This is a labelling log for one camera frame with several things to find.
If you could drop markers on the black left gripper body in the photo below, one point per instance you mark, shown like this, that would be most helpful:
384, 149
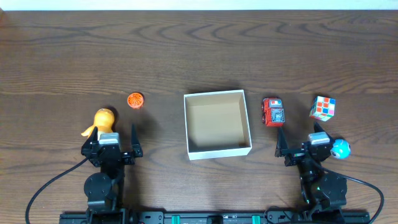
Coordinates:
111, 154

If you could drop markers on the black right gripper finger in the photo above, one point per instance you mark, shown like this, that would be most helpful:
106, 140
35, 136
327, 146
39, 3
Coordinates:
317, 128
282, 145

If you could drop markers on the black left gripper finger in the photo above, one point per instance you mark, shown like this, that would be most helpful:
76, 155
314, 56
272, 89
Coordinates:
93, 138
136, 146

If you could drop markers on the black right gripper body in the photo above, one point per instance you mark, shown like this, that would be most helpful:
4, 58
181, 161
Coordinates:
302, 154

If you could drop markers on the colourful puzzle cube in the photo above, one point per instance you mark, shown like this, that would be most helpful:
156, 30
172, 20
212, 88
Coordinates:
323, 108

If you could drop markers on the blue toy ball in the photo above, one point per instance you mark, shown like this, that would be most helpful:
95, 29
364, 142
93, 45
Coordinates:
341, 149

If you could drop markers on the red toy truck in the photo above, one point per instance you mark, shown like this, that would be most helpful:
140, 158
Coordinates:
272, 112

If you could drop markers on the white cardboard box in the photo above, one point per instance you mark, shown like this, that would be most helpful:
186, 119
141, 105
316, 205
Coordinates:
216, 125

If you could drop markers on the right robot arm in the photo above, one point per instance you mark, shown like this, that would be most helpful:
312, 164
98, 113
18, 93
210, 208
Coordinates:
319, 187

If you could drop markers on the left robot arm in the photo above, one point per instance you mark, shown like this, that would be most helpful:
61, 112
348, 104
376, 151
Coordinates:
104, 189

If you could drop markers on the orange round cap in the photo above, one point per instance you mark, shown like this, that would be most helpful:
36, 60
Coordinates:
135, 100

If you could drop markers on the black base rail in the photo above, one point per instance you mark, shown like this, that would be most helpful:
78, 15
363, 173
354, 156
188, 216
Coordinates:
268, 217

